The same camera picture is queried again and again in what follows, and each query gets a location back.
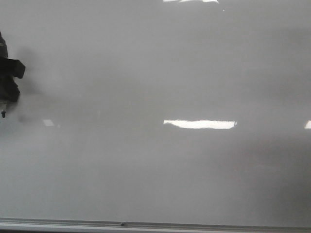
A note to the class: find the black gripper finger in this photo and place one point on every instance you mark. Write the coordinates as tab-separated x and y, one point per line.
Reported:
12	67
8	88

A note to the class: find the white marker with black cap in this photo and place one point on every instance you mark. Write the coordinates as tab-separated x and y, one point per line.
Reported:
3	53

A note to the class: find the white whiteboard with aluminium frame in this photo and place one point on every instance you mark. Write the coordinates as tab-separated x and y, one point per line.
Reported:
157	115

